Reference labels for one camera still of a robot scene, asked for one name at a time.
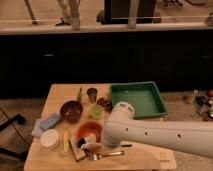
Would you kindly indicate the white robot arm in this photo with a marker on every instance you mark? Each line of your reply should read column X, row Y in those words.
column 189, row 137

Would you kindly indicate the dark cabinet counter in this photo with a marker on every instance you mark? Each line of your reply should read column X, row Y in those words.
column 33, row 59

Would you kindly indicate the green chili pepper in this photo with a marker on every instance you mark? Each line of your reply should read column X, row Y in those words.
column 79, row 96

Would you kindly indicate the bunch of dark grapes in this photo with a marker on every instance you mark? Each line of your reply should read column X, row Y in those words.
column 105, row 103

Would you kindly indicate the rectangular scrub block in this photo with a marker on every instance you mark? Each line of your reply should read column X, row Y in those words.
column 78, row 153

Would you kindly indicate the light blue cloth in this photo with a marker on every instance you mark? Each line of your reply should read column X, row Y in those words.
column 37, row 130

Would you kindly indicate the white round container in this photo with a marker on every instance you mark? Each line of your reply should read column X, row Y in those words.
column 49, row 139

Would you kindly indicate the silver fork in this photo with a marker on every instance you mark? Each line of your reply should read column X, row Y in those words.
column 95, row 156

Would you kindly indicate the white black dish brush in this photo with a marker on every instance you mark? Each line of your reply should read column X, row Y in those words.
column 89, row 143

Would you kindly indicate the wooden table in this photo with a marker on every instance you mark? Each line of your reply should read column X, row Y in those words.
column 139, row 157

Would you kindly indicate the black office chair base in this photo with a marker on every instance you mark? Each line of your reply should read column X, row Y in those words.
column 10, row 129

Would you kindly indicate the green plastic tray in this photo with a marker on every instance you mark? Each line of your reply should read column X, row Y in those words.
column 143, row 96

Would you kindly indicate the orange bowl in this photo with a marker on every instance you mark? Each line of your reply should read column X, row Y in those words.
column 90, row 127

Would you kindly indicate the grey metal cup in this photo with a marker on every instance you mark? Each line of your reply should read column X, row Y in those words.
column 92, row 94

